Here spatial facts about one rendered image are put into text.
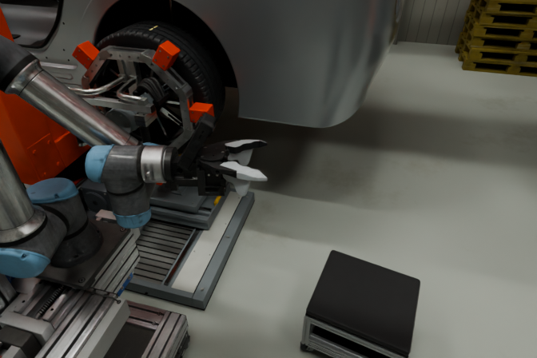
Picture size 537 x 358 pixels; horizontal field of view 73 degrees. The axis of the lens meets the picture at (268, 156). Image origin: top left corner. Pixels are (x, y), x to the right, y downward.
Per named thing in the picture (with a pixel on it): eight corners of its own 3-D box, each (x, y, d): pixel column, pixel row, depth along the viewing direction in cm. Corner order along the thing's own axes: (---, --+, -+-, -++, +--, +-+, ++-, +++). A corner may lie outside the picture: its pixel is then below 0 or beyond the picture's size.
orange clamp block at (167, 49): (173, 65, 162) (181, 49, 156) (164, 72, 155) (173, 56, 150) (160, 55, 160) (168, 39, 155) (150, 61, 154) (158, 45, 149)
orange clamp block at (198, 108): (196, 114, 173) (214, 117, 171) (189, 122, 167) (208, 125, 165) (195, 101, 169) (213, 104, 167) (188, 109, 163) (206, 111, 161)
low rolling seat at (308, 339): (297, 353, 162) (301, 308, 142) (323, 288, 189) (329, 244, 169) (395, 399, 147) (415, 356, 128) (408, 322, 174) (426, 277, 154)
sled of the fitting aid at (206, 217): (230, 192, 239) (229, 180, 234) (208, 231, 211) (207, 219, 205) (161, 179, 250) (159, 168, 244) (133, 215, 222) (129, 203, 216)
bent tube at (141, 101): (169, 87, 160) (165, 64, 154) (145, 106, 145) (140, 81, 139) (133, 82, 164) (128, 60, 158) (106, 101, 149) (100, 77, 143)
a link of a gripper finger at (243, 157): (259, 157, 83) (224, 169, 79) (259, 133, 81) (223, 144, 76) (267, 163, 81) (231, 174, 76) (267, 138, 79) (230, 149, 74)
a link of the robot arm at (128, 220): (160, 198, 88) (153, 161, 81) (147, 232, 79) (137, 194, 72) (127, 197, 88) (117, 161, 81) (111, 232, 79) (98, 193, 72)
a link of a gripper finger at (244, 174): (267, 200, 68) (229, 184, 73) (268, 173, 65) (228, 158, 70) (257, 208, 66) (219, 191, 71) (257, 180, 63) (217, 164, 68)
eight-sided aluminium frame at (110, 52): (201, 157, 186) (188, 52, 155) (196, 164, 181) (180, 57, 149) (109, 141, 198) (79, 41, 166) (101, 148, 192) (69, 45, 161)
